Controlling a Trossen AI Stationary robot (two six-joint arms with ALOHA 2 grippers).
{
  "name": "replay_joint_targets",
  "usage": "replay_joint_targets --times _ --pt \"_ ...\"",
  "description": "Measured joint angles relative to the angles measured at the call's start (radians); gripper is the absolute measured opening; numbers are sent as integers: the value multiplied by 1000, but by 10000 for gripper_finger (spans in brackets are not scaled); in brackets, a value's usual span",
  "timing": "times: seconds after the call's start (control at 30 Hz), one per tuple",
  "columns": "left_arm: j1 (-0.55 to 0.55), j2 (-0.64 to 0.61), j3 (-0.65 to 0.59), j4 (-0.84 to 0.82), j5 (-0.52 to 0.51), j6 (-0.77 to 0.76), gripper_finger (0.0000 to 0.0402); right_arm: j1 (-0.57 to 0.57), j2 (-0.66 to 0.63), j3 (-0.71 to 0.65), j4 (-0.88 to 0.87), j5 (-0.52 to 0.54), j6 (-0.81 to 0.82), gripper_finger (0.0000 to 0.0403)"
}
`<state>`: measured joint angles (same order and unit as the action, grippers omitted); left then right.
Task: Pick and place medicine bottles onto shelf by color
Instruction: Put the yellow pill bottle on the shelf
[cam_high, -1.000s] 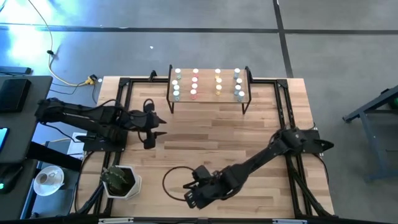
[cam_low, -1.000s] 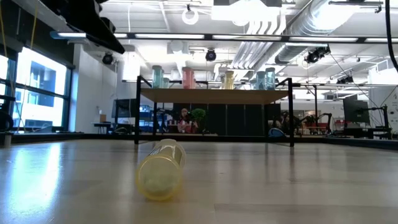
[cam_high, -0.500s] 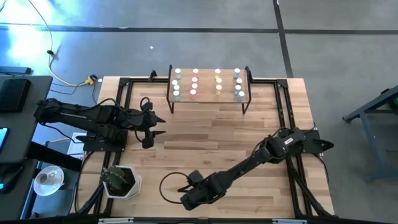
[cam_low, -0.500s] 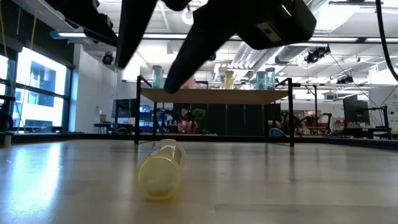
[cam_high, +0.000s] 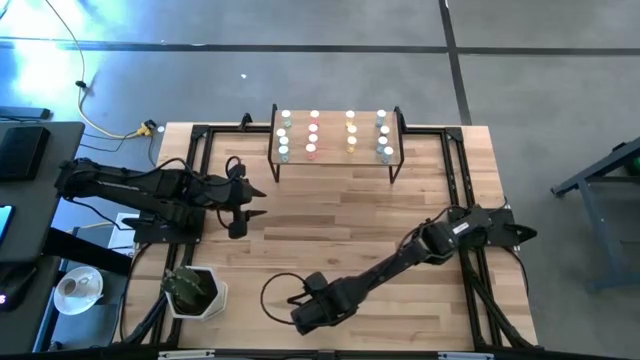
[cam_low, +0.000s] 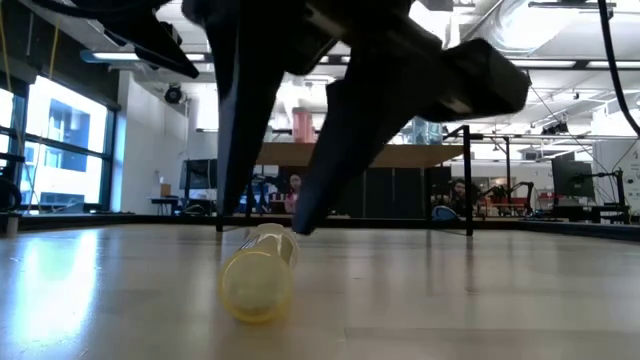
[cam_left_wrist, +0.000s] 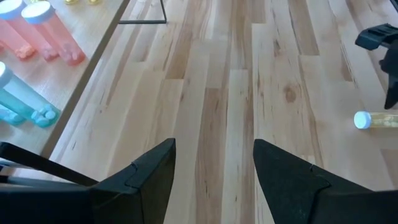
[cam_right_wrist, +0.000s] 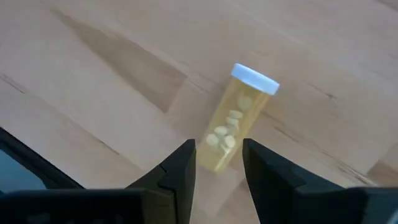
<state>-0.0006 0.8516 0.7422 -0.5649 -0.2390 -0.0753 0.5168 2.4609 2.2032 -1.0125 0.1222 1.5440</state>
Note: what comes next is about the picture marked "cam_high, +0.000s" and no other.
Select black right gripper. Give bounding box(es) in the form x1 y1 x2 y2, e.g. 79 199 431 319
291 272 359 336

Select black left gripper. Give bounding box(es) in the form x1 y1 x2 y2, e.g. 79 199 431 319
224 160 269 240

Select wooden shelf with black legs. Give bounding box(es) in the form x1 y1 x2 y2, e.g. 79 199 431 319
267 103 407 185

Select white hexagonal plant pot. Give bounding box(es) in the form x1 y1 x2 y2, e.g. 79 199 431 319
164 266 229 321

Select green cactus plant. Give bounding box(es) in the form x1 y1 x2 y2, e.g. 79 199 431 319
160 266 209 309

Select white box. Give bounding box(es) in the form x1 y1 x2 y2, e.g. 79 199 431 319
107 212 141 251

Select white label strip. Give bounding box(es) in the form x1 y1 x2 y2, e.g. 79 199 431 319
437 351 495 360
157 349 216 360

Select black support beam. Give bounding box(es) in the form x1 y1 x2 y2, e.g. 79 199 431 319
42 227 134 277

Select white cup on saucer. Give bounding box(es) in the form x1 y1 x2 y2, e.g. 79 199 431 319
53 265 105 317

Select grey desk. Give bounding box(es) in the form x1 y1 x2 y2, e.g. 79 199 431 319
0 121 86 265

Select white coffee cup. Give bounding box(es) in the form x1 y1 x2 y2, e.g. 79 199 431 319
56 274 91 301

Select black flat device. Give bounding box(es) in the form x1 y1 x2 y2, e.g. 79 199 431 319
0 105 53 122

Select smartphone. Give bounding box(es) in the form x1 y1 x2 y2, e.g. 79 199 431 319
0 203 16 247

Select black desk device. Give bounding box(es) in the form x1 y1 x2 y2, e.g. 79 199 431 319
0 264 36 314

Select grey metal stand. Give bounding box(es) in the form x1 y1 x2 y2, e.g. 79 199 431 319
551 135 640 295

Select yellow extension cable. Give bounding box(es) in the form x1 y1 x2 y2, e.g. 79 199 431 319
43 0 153 140

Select black cable bundle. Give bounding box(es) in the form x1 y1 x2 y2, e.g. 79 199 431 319
462 247 534 350
118 242 174 346

